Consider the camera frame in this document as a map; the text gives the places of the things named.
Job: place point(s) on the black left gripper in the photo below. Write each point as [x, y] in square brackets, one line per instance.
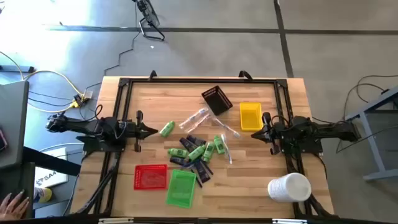
[132, 130]

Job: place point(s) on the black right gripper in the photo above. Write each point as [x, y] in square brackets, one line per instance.
[275, 132]

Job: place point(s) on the green travel bottle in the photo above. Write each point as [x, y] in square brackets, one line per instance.
[219, 145]
[178, 152]
[209, 151]
[167, 128]
[196, 153]

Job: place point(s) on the red print packaged toothbrush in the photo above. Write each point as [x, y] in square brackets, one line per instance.
[199, 123]

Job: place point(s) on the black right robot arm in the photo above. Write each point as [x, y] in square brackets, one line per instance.
[329, 130]

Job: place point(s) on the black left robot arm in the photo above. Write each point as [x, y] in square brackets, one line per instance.
[81, 126]

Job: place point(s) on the yellow plastic basket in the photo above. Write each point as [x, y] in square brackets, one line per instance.
[251, 116]

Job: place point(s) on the red plastic basket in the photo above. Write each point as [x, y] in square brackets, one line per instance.
[150, 177]

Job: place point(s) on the black plastic basket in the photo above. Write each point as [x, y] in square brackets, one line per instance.
[217, 101]

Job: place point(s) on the white round container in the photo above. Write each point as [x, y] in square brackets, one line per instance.
[290, 186]

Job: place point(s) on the green plastic basket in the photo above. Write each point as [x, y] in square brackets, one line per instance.
[181, 189]

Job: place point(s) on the grey power outlet box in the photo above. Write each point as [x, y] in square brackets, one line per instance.
[88, 94]

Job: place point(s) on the white printed box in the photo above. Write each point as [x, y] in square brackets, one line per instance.
[51, 179]

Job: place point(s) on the black floor fan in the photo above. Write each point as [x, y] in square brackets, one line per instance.
[149, 14]

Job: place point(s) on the yellow blue can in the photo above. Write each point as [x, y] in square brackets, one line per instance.
[45, 195]

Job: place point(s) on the grey desk top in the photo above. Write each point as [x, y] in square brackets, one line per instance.
[12, 124]

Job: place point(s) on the black desk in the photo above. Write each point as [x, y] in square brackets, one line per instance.
[18, 177]

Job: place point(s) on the pink cased phone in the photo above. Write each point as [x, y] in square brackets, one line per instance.
[2, 140]

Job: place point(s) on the person's hand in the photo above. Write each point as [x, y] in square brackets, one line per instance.
[12, 207]

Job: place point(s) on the black aluminium table frame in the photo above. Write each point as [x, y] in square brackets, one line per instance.
[202, 81]

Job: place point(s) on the silver metal bracket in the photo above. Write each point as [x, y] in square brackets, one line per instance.
[289, 221]
[115, 221]

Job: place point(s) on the grey metal table frame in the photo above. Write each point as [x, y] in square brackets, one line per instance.
[374, 149]

